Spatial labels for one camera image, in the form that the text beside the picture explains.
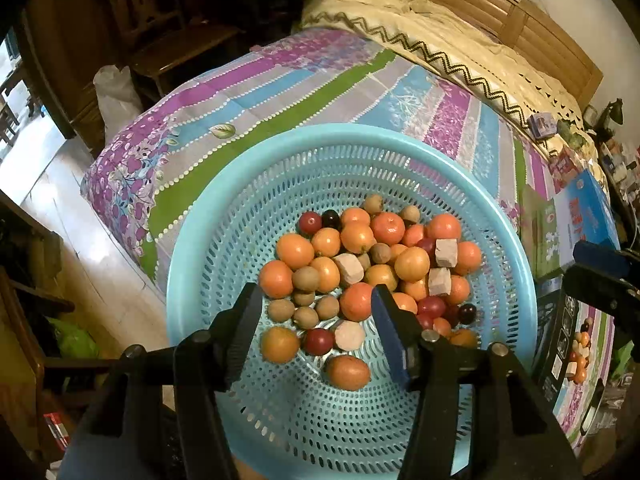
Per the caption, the blue plastic colander basket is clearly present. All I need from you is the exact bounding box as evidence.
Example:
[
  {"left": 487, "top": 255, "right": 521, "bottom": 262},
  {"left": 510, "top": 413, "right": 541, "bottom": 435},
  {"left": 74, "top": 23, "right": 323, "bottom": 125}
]
[{"left": 166, "top": 123, "right": 539, "bottom": 480}]

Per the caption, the red packet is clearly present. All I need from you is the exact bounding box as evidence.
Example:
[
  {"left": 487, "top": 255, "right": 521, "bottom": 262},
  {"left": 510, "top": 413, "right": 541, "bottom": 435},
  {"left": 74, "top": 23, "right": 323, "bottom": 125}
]
[{"left": 42, "top": 412, "right": 71, "bottom": 453}]

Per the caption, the green plastic bag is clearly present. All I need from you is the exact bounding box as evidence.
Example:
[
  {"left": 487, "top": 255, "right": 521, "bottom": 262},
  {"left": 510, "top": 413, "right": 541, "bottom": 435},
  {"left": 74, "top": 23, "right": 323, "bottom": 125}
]
[{"left": 47, "top": 316, "right": 101, "bottom": 358}]

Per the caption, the beige cut root chunk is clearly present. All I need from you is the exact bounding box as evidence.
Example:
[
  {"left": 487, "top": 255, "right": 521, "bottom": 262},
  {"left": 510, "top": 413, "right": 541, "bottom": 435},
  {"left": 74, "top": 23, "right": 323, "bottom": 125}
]
[
  {"left": 434, "top": 238, "right": 460, "bottom": 267},
  {"left": 334, "top": 321, "right": 366, "bottom": 351},
  {"left": 427, "top": 267, "right": 452, "bottom": 296},
  {"left": 332, "top": 253, "right": 366, "bottom": 288}
]

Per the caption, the wooden chair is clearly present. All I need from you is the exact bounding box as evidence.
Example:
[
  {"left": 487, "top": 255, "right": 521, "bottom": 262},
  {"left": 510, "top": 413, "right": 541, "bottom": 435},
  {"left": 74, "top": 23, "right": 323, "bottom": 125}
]
[{"left": 90, "top": 0, "right": 246, "bottom": 96}]

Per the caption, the black box with fruit print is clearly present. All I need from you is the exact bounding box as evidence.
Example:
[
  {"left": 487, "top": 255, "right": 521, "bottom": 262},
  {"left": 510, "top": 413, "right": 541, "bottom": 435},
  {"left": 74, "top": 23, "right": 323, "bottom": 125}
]
[{"left": 531, "top": 275, "right": 608, "bottom": 406}]

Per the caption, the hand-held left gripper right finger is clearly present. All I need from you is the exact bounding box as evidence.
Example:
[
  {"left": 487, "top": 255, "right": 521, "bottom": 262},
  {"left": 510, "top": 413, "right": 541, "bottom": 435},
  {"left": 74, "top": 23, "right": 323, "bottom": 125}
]
[{"left": 371, "top": 284, "right": 586, "bottom": 480}]

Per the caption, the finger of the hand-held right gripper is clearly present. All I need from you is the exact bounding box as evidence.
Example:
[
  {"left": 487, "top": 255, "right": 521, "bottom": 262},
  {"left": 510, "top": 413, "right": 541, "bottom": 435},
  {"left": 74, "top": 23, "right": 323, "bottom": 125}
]
[
  {"left": 573, "top": 240, "right": 640, "bottom": 287},
  {"left": 560, "top": 264, "right": 640, "bottom": 324}
]

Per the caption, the red printed box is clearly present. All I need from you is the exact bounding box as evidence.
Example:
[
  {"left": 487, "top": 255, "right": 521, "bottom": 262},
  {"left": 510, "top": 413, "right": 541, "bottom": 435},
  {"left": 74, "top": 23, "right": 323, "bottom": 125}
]
[{"left": 550, "top": 152, "right": 576, "bottom": 176}]

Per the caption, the pile of oranges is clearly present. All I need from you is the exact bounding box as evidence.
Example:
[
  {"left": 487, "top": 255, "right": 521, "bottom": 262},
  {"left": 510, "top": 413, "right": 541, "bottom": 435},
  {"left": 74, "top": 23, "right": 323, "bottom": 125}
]
[{"left": 258, "top": 207, "right": 483, "bottom": 392}]

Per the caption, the wooden headboard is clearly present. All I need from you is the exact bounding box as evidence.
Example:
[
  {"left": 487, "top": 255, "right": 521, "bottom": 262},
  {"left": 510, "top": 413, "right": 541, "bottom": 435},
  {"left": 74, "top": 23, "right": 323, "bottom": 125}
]
[{"left": 415, "top": 0, "right": 605, "bottom": 108}]

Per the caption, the wooden cabinet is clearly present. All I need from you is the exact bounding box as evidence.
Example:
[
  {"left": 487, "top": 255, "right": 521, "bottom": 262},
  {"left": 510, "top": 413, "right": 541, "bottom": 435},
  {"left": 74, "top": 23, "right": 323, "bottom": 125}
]
[{"left": 20, "top": 0, "right": 101, "bottom": 156}]

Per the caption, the small blue printed box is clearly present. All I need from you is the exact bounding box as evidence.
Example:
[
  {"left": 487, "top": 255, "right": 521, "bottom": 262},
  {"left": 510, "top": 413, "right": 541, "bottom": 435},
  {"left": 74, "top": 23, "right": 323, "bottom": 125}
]
[{"left": 528, "top": 112, "right": 557, "bottom": 138}]

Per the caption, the striped floral bed sheet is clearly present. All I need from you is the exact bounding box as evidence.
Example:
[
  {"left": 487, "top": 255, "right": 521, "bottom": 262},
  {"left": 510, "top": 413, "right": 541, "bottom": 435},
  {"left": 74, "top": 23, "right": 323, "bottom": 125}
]
[{"left": 80, "top": 27, "right": 621, "bottom": 456}]

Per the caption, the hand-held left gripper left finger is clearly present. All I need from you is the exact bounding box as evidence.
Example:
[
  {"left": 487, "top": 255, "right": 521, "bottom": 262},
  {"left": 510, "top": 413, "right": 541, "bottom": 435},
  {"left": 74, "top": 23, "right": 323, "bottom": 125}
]
[{"left": 72, "top": 282, "right": 264, "bottom": 480}]

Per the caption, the blue cardboard box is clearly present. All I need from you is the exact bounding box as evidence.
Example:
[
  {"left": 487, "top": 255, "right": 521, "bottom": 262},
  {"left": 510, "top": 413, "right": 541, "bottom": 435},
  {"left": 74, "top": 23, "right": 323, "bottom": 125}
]
[{"left": 552, "top": 169, "right": 621, "bottom": 268}]

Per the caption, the dark desk lamp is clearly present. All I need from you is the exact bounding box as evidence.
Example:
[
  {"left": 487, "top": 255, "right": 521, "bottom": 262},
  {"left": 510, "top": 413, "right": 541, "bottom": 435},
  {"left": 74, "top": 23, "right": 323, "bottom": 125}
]
[{"left": 582, "top": 99, "right": 626, "bottom": 136}]

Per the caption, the green cardboard box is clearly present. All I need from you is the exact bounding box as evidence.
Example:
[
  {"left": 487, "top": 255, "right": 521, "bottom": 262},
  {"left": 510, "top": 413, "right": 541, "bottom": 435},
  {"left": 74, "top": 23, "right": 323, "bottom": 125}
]
[{"left": 520, "top": 185, "right": 563, "bottom": 278}]

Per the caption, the cream zigzag quilt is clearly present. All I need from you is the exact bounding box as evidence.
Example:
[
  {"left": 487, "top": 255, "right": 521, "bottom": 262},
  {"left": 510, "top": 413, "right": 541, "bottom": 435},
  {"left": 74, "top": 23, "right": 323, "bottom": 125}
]
[{"left": 300, "top": 0, "right": 598, "bottom": 161}]

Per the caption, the white plastic bag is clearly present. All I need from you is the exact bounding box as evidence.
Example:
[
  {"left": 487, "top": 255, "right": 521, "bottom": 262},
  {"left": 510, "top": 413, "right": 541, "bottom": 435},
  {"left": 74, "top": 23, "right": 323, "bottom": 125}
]
[{"left": 93, "top": 65, "right": 145, "bottom": 133}]

